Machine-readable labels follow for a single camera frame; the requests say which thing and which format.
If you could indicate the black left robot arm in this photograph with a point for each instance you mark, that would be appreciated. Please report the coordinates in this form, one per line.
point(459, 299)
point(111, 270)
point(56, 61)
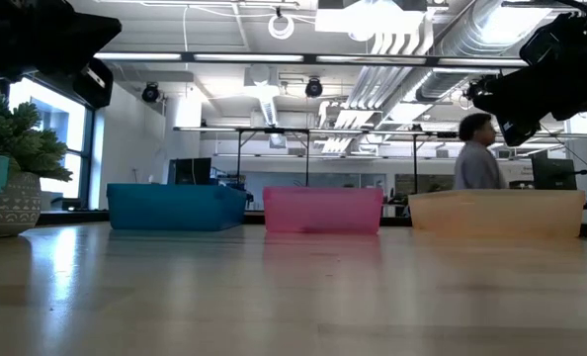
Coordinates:
point(7, 39)

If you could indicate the black ceiling device cluster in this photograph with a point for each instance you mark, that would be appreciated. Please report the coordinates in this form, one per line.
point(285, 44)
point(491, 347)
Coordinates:
point(471, 88)

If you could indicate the black monitor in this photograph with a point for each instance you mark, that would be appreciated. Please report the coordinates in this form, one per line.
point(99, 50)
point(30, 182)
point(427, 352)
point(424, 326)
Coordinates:
point(190, 172)
point(553, 174)

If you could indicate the large window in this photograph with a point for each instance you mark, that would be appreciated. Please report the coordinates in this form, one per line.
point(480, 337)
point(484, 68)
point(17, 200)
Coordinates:
point(61, 128)

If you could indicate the person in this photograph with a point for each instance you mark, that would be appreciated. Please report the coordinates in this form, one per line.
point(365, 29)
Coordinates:
point(476, 168)

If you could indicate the green potted plant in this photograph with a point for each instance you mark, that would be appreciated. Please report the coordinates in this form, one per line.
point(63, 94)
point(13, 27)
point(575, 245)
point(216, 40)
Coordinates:
point(22, 143)

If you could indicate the orange translucent plastic bin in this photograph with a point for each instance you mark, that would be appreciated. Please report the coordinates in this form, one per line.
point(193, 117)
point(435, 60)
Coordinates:
point(496, 212)

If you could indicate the LED light bar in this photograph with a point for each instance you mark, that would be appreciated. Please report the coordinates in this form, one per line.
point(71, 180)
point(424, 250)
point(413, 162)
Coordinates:
point(224, 56)

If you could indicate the small black box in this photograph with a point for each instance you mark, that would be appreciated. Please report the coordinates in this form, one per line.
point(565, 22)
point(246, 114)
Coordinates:
point(68, 204)

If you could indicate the blue plastic bin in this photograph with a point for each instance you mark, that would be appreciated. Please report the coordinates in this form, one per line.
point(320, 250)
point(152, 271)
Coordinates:
point(175, 207)

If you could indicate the pink translucent plastic bin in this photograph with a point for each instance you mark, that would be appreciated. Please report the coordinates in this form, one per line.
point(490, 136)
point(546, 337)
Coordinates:
point(323, 207)

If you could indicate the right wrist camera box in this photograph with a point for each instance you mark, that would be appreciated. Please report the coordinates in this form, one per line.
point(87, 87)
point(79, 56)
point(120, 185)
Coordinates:
point(550, 42)

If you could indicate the black ceiling camera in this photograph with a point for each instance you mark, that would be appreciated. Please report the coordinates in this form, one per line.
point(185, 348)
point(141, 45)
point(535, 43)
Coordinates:
point(313, 88)
point(150, 93)

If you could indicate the black background station frame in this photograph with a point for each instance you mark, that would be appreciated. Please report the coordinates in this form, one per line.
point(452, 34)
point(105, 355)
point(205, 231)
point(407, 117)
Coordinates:
point(415, 163)

